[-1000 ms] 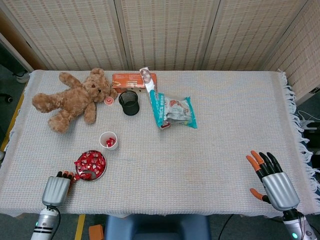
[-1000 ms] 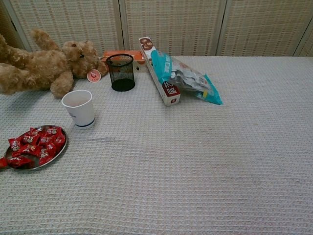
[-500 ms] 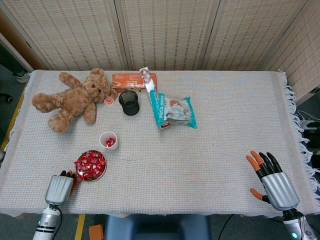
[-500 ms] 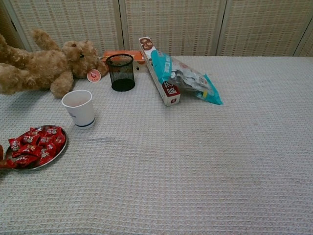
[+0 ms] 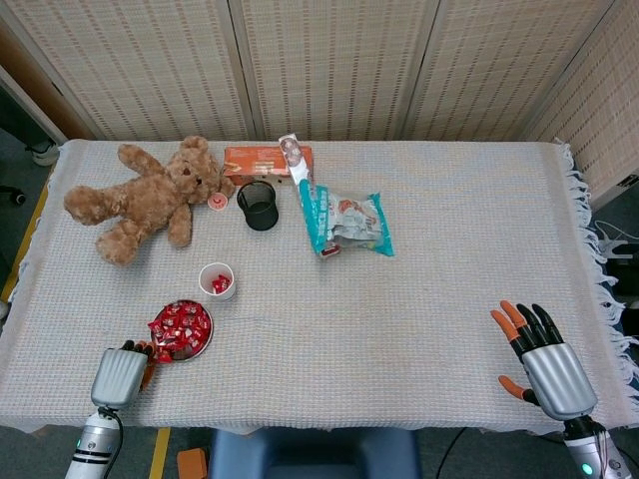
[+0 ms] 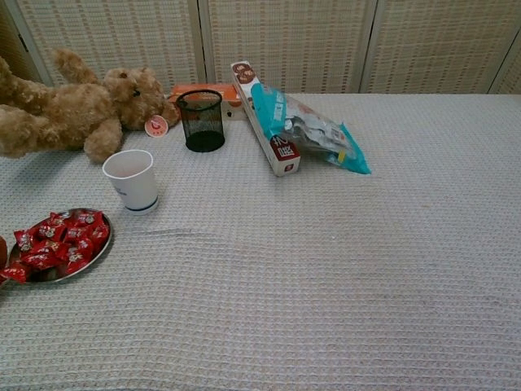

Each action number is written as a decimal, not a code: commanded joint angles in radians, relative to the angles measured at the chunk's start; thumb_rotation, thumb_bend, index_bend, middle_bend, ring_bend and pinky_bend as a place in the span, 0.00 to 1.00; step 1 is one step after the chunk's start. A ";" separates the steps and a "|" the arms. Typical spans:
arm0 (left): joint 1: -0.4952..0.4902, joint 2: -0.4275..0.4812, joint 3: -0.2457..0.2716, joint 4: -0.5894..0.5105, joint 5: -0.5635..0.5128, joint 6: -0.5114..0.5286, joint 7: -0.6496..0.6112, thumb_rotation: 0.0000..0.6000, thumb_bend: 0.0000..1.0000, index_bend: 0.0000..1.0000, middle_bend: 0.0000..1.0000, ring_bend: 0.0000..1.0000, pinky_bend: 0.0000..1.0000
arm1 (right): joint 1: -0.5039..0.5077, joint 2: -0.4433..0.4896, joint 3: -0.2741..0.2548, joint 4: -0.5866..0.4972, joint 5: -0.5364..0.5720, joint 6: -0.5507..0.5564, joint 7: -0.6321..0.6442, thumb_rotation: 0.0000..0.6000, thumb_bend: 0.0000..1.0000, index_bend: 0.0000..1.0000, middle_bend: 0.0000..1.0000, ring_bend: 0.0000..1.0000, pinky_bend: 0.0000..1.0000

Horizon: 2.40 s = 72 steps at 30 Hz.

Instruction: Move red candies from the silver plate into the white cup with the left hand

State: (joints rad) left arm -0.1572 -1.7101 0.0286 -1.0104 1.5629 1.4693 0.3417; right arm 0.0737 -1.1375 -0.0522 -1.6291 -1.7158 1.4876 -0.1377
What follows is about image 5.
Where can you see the silver metal plate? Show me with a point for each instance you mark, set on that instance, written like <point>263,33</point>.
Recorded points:
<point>205,349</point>

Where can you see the orange cardboard box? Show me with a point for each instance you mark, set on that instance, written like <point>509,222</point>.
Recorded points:
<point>249,162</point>

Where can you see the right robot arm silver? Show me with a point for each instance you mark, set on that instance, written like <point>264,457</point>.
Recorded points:
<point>584,449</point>

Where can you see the white sneaker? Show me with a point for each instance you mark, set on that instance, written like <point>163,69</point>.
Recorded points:
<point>45,154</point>

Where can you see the white paper cup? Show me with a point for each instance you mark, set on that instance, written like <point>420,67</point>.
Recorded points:
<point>207,273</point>

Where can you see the grey waffle tablecloth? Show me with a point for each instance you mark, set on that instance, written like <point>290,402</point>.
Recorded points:
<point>374,324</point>

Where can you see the orange block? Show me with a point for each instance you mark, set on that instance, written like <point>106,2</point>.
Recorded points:
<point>192,464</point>

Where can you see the black mesh pen holder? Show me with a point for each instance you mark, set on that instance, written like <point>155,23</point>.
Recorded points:
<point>259,219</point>

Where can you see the teal snack bag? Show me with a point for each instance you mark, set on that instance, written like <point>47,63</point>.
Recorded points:
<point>349,219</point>

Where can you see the long white wrap box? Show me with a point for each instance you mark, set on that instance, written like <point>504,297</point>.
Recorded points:
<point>294,159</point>

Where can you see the black office chair base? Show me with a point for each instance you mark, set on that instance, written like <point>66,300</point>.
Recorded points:
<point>19,198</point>

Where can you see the right robot hand grey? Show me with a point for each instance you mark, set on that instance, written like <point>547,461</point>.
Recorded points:
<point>559,381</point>

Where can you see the left robot hand grey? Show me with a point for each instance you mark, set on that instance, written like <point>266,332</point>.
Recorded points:
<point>117,379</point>

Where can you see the red candy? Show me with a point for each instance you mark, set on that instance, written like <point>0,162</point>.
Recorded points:
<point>162,353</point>
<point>155,328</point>
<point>188,333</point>
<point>192,310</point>
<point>217,288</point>
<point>225,280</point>
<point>173,312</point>
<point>182,346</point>
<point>202,327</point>

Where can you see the beige woven folding screen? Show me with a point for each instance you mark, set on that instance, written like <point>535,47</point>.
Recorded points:
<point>339,65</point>

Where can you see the brown teddy bear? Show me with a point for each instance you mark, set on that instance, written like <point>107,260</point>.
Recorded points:
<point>145,199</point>

